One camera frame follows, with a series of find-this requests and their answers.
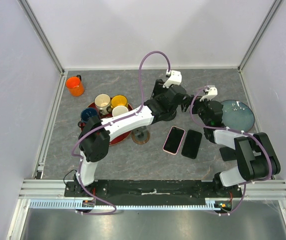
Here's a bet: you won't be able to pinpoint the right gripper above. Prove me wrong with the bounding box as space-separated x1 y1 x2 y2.
180 94 212 126

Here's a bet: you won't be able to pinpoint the black clamp phone stand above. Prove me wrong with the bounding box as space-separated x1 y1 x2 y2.
164 94 185 122

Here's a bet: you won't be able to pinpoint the pink case phone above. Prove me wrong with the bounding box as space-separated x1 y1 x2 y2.
162 126 186 155

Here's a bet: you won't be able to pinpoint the black phone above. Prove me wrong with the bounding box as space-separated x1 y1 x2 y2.
181 129 202 159

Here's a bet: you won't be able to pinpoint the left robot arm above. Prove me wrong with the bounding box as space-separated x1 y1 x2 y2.
71 77 187 197

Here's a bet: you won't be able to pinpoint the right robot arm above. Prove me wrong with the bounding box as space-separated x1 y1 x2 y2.
181 94 281 197

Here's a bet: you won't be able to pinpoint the grey stand wooden base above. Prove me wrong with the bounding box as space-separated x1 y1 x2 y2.
131 126 150 145

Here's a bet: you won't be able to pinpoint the yellow mug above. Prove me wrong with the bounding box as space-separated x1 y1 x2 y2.
111 94 128 109

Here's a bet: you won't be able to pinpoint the light blue mug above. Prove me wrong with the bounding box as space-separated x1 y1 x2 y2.
112 105 129 117

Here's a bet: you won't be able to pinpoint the blue ceramic plate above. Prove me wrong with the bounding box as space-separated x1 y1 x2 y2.
221 99 255 132

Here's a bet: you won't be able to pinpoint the round red tray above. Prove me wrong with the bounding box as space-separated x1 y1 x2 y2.
77 102 131 146

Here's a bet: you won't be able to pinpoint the dark blue mug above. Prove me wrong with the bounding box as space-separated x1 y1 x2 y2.
77 107 99 128

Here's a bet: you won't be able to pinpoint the orange enamel mug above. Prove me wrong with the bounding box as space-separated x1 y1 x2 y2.
65 74 85 97

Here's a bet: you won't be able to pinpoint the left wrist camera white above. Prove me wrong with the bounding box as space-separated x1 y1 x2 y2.
162 70 182 89

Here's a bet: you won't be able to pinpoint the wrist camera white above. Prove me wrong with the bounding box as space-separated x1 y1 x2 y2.
162 70 182 89
199 85 218 102

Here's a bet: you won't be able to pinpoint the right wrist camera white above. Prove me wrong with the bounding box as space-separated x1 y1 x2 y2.
199 85 218 102

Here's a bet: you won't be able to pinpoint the cream mug black handle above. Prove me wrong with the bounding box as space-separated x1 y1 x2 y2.
94 93 112 116

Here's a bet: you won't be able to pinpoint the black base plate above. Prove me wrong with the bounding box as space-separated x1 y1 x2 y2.
64 179 248 206

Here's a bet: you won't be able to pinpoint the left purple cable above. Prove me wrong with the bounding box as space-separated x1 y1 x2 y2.
71 50 172 216

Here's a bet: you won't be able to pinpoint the slotted cable duct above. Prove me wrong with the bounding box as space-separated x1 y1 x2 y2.
29 199 221 211

